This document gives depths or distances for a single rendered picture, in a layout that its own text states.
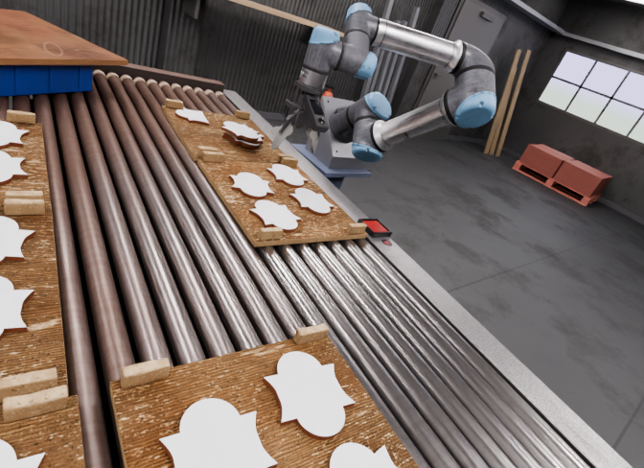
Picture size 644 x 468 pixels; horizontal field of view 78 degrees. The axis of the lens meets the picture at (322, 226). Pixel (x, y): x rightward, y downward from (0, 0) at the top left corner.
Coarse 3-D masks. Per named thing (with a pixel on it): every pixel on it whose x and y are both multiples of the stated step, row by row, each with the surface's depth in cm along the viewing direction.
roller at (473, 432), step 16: (192, 96) 170; (320, 256) 98; (336, 272) 94; (352, 288) 90; (368, 304) 87; (384, 320) 83; (384, 336) 82; (400, 336) 81; (400, 352) 78; (416, 352) 78; (416, 368) 76; (432, 384) 73; (448, 400) 71; (448, 416) 69; (464, 416) 68; (464, 432) 67; (480, 432) 67; (480, 448) 65; (496, 448) 65; (496, 464) 63; (512, 464) 63
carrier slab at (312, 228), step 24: (216, 168) 114; (240, 168) 120; (264, 168) 126; (240, 192) 107; (288, 192) 117; (240, 216) 96; (312, 216) 109; (336, 216) 114; (288, 240) 95; (312, 240) 100; (336, 240) 105
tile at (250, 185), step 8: (232, 176) 110; (240, 176) 112; (248, 176) 114; (256, 176) 115; (240, 184) 108; (248, 184) 110; (256, 184) 111; (264, 184) 113; (248, 192) 106; (256, 192) 107; (264, 192) 109; (272, 192) 110
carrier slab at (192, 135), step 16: (208, 112) 153; (176, 128) 130; (192, 128) 134; (208, 128) 139; (256, 128) 156; (192, 144) 123; (208, 144) 127; (224, 144) 131; (240, 160) 125; (256, 160) 128; (272, 160) 133
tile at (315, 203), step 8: (296, 192) 116; (304, 192) 117; (312, 192) 119; (296, 200) 113; (304, 200) 112; (312, 200) 114; (320, 200) 116; (304, 208) 110; (312, 208) 110; (320, 208) 112; (328, 208) 113
